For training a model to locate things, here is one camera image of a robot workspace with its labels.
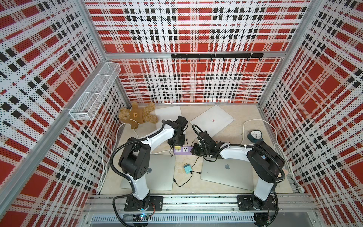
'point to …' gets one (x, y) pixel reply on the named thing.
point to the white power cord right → (299, 187)
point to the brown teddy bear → (135, 116)
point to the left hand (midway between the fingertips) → (180, 143)
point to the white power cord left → (108, 149)
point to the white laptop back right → (212, 120)
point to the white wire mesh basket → (89, 102)
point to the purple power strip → (185, 150)
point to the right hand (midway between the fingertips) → (192, 150)
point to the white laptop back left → (170, 113)
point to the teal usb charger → (187, 168)
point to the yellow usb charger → (177, 147)
